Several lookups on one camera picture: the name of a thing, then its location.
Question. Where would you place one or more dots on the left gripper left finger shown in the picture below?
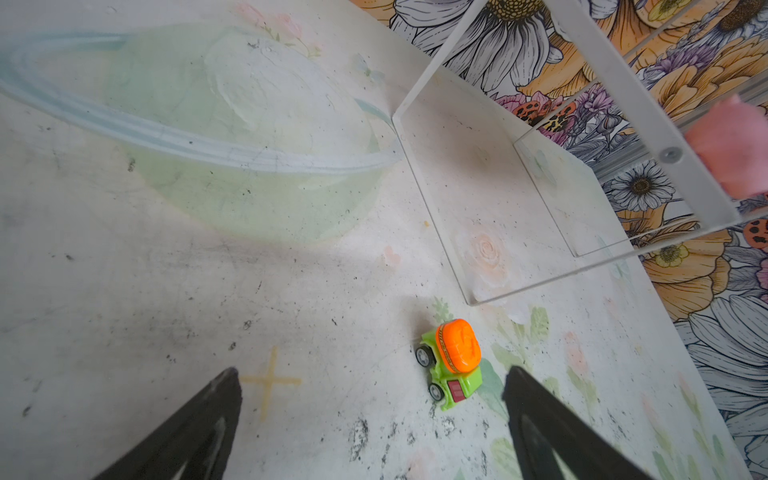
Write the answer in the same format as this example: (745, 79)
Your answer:
(193, 443)

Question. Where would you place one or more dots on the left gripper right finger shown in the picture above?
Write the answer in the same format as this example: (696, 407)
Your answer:
(544, 431)

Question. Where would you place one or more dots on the orange green toy car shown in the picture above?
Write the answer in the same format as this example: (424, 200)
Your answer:
(452, 356)

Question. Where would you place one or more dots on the wooden two-tier white-frame shelf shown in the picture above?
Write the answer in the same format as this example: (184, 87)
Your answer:
(547, 137)

